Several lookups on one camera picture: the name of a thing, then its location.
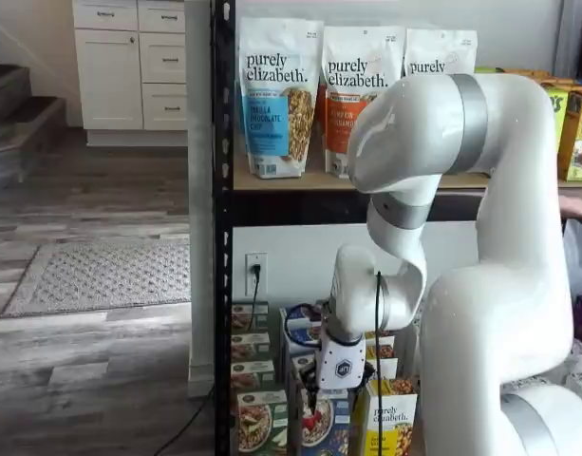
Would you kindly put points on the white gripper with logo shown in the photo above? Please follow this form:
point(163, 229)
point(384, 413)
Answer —
point(340, 366)

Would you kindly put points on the blue flax plus oatmeal box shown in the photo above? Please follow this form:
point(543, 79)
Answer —
point(333, 427)
point(300, 332)

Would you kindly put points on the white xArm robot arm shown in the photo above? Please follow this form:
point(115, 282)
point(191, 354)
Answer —
point(509, 237)

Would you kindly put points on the yellow purely elizabeth box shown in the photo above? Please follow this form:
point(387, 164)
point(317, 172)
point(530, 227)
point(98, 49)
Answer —
point(388, 351)
point(390, 427)

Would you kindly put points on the black metal shelf rack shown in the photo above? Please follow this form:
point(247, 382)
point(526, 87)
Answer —
point(222, 142)

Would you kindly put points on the orange green snack box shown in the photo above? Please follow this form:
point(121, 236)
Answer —
point(580, 142)

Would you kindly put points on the green yellow snack box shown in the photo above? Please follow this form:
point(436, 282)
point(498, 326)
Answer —
point(558, 114)

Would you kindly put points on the grey patterned floor rug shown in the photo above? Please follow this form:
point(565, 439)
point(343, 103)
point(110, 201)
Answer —
point(105, 275)

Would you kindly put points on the white plastic bag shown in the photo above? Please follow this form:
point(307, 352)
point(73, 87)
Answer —
point(577, 256)

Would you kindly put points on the granola bag with orange label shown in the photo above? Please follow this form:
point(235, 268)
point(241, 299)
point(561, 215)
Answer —
point(352, 71)

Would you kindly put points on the granola bag with blue label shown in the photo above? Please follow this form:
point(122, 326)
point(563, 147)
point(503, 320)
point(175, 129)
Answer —
point(271, 71)

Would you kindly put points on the white purely elizabeth granola bag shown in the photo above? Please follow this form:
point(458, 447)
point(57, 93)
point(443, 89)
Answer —
point(437, 47)

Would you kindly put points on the white kitchen cabinet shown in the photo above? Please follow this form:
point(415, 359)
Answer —
point(110, 71)

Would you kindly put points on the dark wooden stairs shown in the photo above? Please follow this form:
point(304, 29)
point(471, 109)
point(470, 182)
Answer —
point(15, 95)

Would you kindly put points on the white wall outlet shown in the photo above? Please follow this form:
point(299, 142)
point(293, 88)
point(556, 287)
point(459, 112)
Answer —
point(249, 285)

